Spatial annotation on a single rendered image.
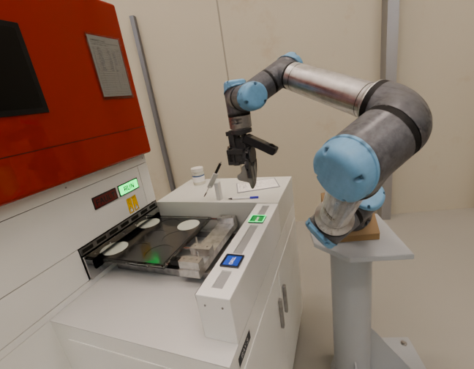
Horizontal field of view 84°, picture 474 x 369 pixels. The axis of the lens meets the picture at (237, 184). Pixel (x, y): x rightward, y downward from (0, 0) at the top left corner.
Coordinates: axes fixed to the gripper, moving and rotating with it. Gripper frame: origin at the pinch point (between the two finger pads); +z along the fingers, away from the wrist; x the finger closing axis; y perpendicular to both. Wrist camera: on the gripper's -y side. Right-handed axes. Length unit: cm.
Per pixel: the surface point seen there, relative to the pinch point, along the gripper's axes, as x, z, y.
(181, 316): 35.3, 27.8, 15.8
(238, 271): 30.1, 13.8, -2.7
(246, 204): -15.0, 14.4, 10.3
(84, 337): 46, 31, 44
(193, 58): -162, -72, 100
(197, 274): 22.5, 22.8, 16.2
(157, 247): 14.0, 19.9, 37.8
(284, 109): -181, -13, 22
